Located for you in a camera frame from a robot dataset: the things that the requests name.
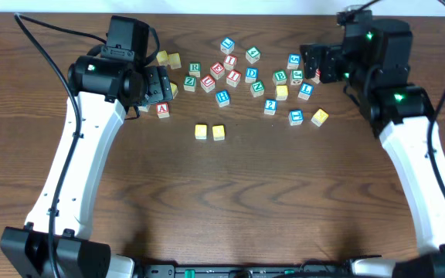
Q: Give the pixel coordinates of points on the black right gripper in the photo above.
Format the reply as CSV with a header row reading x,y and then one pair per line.
x,y
314,61

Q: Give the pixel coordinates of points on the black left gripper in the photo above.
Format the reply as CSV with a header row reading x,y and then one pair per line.
x,y
159,85

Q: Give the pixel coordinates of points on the blue l block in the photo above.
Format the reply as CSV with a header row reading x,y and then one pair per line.
x,y
305,91
227,46

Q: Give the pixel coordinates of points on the green R block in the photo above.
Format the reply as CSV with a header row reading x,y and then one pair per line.
x,y
195,69

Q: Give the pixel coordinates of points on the yellow C block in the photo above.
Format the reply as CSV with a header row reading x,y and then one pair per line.
x,y
201,131

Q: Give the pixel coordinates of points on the yellow O block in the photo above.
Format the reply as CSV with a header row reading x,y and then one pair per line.
x,y
218,132

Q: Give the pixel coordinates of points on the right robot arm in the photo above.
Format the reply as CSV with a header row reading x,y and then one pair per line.
x,y
373,60

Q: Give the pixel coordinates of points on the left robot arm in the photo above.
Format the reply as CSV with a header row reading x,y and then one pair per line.
x,y
57,231

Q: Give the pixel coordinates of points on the yellow S block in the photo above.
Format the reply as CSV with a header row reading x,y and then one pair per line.
x,y
174,89

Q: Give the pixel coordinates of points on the red A block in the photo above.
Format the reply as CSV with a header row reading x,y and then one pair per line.
x,y
162,110

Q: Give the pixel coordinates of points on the red M block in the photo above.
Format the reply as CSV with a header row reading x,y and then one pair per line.
x,y
317,76

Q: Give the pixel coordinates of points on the blue P block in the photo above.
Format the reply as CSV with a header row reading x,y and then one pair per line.
x,y
144,108

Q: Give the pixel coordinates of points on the green Z block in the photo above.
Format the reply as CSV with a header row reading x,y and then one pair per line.
x,y
189,83

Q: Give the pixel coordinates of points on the yellow block back left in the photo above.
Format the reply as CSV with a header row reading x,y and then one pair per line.
x,y
162,58

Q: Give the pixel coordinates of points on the blue 5 block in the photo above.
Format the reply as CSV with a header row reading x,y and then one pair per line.
x,y
293,61

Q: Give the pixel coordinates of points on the yellow block back right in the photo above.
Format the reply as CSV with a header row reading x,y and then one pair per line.
x,y
174,61

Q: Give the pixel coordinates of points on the green J block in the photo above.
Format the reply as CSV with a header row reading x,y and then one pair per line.
x,y
296,77

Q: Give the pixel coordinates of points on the red U block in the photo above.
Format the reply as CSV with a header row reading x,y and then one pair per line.
x,y
208,83

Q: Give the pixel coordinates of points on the green B block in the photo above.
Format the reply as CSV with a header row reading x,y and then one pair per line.
x,y
280,77

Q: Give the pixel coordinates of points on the yellow G block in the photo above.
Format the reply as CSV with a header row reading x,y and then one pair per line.
x,y
281,92

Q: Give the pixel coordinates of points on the yellow K block right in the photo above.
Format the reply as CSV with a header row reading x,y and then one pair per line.
x,y
319,117

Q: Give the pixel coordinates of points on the red E block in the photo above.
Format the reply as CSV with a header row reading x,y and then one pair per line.
x,y
217,70

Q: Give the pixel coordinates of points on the blue H block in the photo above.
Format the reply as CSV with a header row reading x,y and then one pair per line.
x,y
222,98

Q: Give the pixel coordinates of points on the blue T block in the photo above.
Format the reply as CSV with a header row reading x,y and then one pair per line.
x,y
295,117

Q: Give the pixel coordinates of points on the blue 2 block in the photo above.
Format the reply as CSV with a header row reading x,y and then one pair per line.
x,y
270,107

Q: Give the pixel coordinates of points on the red I block front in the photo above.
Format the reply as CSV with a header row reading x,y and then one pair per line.
x,y
233,78

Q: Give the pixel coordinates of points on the red i block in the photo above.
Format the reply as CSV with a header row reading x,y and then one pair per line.
x,y
230,62
233,78

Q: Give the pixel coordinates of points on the green 4 block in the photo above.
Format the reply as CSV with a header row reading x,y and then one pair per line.
x,y
253,55

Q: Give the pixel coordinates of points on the red I block back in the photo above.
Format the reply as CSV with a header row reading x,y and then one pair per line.
x,y
230,62

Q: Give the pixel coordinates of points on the green N block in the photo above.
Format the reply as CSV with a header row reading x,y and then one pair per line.
x,y
257,88

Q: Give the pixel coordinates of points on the blue D block centre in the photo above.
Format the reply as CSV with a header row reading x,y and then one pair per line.
x,y
251,75

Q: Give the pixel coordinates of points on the blue L block back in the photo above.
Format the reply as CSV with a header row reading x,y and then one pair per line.
x,y
227,46

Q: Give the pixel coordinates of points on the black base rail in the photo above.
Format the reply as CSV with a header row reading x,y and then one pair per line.
x,y
308,269

